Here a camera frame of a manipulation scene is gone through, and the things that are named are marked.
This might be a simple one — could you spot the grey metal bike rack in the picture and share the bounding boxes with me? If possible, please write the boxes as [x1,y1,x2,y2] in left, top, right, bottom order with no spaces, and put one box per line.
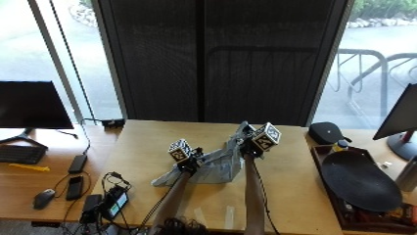
[347,52,417,114]
[328,48,390,121]

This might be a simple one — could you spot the small yellow capped bottle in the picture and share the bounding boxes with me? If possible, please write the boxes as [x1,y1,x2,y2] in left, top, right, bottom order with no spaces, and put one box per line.
[331,139,351,154]

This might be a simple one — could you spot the white marker cube on right glove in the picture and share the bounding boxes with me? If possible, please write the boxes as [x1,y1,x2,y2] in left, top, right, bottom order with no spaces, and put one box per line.
[251,121,283,153]

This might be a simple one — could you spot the silver metal bottle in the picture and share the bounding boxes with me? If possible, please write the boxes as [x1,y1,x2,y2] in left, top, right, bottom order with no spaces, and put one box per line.
[395,156,417,193]

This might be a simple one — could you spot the brown wooden tray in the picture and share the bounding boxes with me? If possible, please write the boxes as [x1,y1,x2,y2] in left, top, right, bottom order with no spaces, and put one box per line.
[311,144,417,235]

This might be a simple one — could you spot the black computer monitor with stand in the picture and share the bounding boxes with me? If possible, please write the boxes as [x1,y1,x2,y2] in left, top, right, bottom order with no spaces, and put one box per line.
[0,80,76,150]

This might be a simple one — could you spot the person's right hand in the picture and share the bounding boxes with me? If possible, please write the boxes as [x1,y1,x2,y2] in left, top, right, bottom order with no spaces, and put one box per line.
[236,122,267,160]

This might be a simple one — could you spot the tilted dark monitor with round base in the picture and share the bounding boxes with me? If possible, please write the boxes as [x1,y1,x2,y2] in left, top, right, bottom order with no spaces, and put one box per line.
[372,82,417,162]

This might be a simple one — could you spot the dark window blind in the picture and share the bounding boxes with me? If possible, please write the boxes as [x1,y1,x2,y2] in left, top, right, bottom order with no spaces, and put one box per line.
[91,0,351,127]

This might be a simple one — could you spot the small black box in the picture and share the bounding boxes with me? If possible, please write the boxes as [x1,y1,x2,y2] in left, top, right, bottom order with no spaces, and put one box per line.
[80,194,104,224]

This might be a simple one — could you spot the white marker cube on glove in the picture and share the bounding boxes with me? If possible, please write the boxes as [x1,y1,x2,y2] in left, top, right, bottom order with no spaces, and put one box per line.
[167,138,195,164]
[251,121,283,153]

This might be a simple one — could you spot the black device with lit screen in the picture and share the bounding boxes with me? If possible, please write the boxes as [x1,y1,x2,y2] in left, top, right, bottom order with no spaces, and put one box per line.
[100,186,131,220]

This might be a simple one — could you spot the black oval plate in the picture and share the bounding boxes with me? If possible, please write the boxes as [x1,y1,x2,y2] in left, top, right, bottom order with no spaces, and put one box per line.
[322,150,404,213]

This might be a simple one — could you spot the black zip pouch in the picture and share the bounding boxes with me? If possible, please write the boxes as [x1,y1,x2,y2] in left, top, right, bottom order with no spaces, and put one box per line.
[308,121,354,146]

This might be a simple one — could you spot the black computer mouse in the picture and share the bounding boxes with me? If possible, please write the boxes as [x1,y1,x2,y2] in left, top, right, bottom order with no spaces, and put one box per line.
[32,188,58,211]

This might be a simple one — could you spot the black connector block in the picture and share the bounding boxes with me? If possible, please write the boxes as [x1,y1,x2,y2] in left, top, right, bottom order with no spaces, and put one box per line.
[100,118,127,129]

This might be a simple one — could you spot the yellow plastic strip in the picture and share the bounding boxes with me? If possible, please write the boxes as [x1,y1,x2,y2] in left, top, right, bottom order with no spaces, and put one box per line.
[8,163,52,172]

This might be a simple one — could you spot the black power adapter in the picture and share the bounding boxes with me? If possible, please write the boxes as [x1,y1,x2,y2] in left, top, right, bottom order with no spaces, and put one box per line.
[67,154,90,174]

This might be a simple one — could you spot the clear tape strip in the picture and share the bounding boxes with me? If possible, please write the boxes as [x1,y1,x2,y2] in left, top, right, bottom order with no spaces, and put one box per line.
[223,206,236,230]

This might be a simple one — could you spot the black glove cable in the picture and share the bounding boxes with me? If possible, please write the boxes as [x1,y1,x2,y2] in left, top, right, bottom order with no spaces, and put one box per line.
[138,174,184,233]
[252,156,282,235]

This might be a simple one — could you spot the orange packet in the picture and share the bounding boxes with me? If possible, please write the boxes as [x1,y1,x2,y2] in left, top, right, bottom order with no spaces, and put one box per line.
[387,203,417,223]

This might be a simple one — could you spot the grey garment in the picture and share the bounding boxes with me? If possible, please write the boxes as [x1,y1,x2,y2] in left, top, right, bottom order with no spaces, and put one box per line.
[151,120,254,188]

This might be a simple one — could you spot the white marker cube on left glove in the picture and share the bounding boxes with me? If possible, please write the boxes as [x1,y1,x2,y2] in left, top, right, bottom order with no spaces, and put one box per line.
[167,138,195,164]

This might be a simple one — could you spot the black smartphone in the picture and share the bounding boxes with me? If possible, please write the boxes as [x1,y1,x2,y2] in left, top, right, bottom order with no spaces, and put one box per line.
[66,175,86,202]

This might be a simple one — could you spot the person's left hand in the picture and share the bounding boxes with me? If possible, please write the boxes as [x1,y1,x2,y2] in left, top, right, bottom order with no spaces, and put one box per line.
[175,146,207,176]

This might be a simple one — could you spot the black keyboard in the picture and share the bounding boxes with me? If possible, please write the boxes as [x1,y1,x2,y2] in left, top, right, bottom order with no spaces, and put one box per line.
[0,144,48,165]

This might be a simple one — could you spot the black hanging cable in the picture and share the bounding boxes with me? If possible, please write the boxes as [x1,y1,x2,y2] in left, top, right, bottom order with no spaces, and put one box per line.
[48,0,98,122]

